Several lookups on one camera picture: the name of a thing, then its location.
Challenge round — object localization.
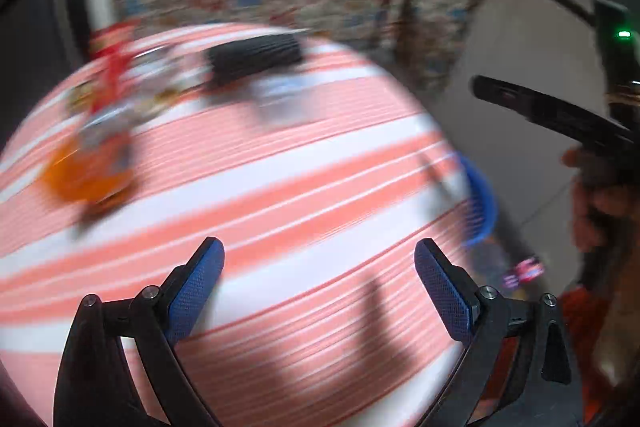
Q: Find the black ribbed object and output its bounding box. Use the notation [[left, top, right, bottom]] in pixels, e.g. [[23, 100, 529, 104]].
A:
[[204, 33, 304, 88]]

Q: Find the person's right hand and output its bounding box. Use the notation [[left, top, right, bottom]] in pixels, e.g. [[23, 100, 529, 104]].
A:
[[562, 147, 640, 253]]

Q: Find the blue plastic basket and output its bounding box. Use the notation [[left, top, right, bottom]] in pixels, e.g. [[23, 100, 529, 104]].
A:
[[457, 153, 499, 249]]

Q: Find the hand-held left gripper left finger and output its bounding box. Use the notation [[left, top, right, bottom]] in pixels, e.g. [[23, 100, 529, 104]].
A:
[[52, 237, 226, 427]]

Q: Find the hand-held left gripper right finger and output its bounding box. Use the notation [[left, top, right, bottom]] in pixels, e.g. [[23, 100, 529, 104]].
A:
[[414, 238, 586, 427]]

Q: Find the colourful snack packet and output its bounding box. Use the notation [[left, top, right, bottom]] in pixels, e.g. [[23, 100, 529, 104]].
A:
[[501, 257, 545, 292]]

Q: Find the person's orange clothing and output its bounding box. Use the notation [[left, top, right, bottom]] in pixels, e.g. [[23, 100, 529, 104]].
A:
[[559, 282, 640, 427]]

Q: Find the silver crumpled wrapper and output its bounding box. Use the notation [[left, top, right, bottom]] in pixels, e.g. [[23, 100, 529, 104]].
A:
[[127, 47, 203, 110]]

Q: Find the orange snack packet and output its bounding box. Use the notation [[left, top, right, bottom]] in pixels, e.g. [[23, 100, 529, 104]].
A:
[[41, 127, 137, 214]]

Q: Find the white grey wrapper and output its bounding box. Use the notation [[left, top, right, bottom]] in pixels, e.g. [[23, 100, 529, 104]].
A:
[[247, 74, 313, 125]]

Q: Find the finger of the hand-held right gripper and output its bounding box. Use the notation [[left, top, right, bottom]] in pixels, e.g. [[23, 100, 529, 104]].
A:
[[472, 76, 636, 146]]

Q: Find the white cabinet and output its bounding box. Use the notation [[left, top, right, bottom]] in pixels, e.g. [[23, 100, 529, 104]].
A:
[[442, 0, 608, 238]]

